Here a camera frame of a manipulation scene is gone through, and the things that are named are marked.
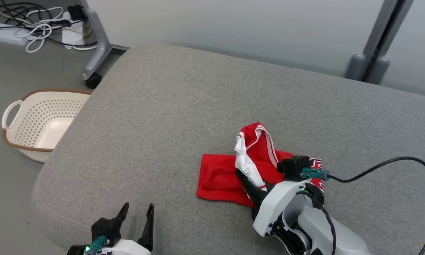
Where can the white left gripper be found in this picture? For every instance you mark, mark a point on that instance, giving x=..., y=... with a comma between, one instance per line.
x=127, y=249

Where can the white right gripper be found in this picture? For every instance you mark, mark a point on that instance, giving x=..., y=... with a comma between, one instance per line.
x=272, y=205

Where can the red shirt white striped cuffs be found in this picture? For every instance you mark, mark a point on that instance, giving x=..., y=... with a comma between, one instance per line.
x=219, y=177

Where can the cream perforated laundry basket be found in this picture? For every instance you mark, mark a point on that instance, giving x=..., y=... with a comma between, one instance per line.
x=39, y=120

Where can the black caster wheel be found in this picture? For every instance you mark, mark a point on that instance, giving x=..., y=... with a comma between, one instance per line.
x=93, y=81

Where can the grey partition end leg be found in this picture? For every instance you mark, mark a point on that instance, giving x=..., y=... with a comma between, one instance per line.
x=101, y=46

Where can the white adapter box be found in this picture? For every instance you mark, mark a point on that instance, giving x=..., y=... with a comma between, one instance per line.
x=71, y=35

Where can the black power adapter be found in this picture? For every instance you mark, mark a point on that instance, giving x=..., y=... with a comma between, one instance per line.
x=77, y=12

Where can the white power strip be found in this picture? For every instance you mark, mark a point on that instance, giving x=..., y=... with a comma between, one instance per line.
x=7, y=34

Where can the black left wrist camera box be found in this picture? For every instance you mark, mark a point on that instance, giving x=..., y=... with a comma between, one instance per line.
x=106, y=230

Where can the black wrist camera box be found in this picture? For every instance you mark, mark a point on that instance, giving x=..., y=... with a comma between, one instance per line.
x=106, y=230
x=293, y=168

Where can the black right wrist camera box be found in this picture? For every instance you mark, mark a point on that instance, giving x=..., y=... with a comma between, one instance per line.
x=293, y=168

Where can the grey partition post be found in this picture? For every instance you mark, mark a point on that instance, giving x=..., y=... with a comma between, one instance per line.
x=356, y=65
x=379, y=71

